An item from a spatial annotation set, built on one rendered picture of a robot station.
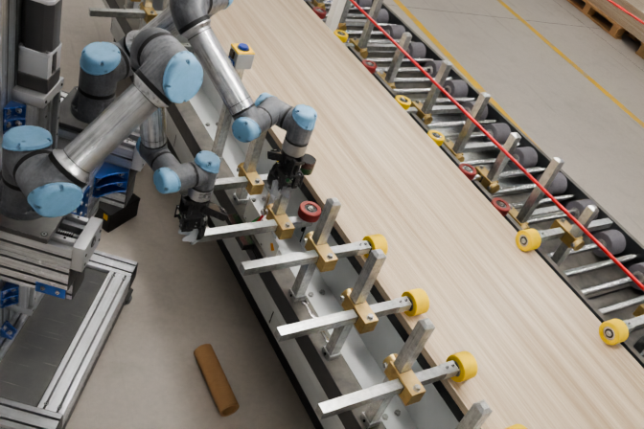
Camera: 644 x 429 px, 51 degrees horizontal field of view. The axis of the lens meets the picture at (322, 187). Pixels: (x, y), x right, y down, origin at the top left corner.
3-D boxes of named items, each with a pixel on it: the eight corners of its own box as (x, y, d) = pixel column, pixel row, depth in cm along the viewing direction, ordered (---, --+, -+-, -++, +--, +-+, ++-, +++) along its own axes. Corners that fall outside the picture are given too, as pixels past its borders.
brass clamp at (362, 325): (357, 334, 199) (363, 324, 196) (336, 300, 207) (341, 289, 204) (375, 330, 202) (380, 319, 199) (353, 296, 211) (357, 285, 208)
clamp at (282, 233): (279, 239, 236) (283, 229, 233) (263, 214, 244) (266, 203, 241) (292, 237, 239) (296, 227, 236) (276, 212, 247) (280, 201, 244)
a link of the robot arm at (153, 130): (115, 16, 172) (128, 157, 206) (135, 38, 166) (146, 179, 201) (156, 6, 178) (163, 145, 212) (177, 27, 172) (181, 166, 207)
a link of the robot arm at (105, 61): (69, 83, 216) (72, 45, 208) (99, 70, 226) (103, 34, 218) (98, 101, 213) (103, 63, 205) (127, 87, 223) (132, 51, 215)
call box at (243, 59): (233, 71, 250) (238, 53, 246) (226, 60, 255) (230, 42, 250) (250, 71, 254) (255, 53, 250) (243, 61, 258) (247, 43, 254)
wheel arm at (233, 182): (179, 196, 240) (181, 187, 237) (176, 190, 242) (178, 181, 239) (287, 185, 263) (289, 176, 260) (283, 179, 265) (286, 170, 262)
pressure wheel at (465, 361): (465, 360, 193) (445, 350, 200) (464, 387, 195) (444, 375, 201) (479, 355, 196) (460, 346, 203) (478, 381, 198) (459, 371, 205)
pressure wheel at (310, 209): (297, 239, 242) (307, 215, 236) (287, 224, 247) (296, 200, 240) (316, 237, 247) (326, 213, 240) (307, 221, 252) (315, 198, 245)
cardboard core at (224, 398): (222, 407, 264) (195, 346, 282) (218, 418, 269) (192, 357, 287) (241, 401, 268) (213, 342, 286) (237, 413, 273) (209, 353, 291)
